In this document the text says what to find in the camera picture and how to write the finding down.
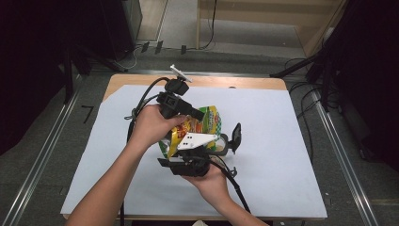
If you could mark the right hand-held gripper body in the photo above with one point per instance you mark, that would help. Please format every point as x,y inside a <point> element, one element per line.
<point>188,163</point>

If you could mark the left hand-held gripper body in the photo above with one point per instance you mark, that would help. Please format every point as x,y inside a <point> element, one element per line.
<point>171,102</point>

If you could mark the yellow snack packet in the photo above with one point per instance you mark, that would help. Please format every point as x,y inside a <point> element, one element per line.
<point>194,125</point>

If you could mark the person's left hand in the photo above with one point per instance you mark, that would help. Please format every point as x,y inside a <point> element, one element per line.
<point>150,125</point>

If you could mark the person's right hand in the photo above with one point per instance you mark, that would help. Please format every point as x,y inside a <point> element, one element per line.
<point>213,185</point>

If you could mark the black tripod leg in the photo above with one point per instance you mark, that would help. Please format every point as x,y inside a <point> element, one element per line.
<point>291,67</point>

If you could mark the light wooden panel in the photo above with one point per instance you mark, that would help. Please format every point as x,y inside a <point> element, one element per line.
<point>251,8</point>

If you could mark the dark curtain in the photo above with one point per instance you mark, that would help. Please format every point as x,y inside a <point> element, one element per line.
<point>370,78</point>
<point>25,62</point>

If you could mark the metal floor rail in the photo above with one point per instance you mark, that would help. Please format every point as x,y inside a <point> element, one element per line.
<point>345,163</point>
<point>37,163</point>

